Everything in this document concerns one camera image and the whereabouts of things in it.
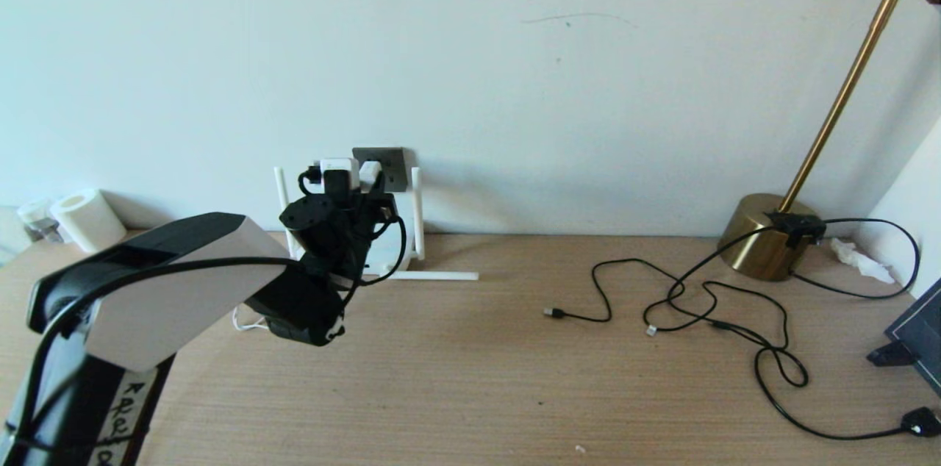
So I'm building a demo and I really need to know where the white paper roll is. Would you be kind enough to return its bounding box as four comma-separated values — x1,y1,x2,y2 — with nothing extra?
49,189,127,254

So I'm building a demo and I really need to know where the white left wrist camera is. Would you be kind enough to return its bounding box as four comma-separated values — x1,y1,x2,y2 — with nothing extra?
318,157,361,193

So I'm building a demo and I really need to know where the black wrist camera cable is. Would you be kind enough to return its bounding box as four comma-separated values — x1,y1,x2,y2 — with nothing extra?
7,168,409,452

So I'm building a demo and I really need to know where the crumpled white tissue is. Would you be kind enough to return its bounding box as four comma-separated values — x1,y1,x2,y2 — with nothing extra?
829,238,895,285

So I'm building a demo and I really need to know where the black lamp cord with plug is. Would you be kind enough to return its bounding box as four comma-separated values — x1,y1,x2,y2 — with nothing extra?
642,212,941,441

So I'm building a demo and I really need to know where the black clip stand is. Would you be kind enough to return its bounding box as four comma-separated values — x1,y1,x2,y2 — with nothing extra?
865,340,920,368

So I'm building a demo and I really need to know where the brass desk lamp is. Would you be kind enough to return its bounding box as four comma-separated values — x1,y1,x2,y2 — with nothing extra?
717,0,941,283

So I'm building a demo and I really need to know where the dark teal printed box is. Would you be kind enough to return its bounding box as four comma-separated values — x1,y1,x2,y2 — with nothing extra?
884,276,941,401

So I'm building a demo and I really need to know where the grey wall socket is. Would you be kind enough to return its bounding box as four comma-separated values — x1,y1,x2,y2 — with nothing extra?
353,148,409,193

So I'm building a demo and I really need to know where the clear plastic jar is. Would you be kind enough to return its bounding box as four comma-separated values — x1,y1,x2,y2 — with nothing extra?
17,200,62,243

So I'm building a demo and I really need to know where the black USB cable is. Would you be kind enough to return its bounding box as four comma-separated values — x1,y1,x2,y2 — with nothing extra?
545,259,791,351

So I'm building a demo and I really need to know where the white power adapter with cord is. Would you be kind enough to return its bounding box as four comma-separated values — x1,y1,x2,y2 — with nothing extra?
234,161,383,332

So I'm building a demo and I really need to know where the white router with antennas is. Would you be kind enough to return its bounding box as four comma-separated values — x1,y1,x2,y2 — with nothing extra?
273,166,480,283

